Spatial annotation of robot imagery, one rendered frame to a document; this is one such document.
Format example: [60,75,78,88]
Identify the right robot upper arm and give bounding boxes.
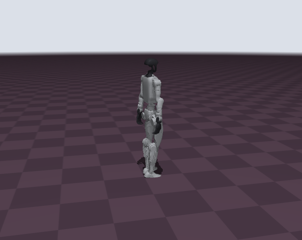
[152,78,161,103]

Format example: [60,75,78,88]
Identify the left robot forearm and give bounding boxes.
[137,95,144,112]

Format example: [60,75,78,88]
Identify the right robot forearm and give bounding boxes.
[156,98,164,122]

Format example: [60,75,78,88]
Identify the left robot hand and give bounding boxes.
[136,108,143,125]

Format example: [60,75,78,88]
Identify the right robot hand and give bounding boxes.
[153,117,162,135]

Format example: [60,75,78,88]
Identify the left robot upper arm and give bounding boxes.
[140,75,144,97]

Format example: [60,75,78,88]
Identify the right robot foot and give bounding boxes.
[144,171,161,178]

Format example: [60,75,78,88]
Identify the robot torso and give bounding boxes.
[142,74,158,121]

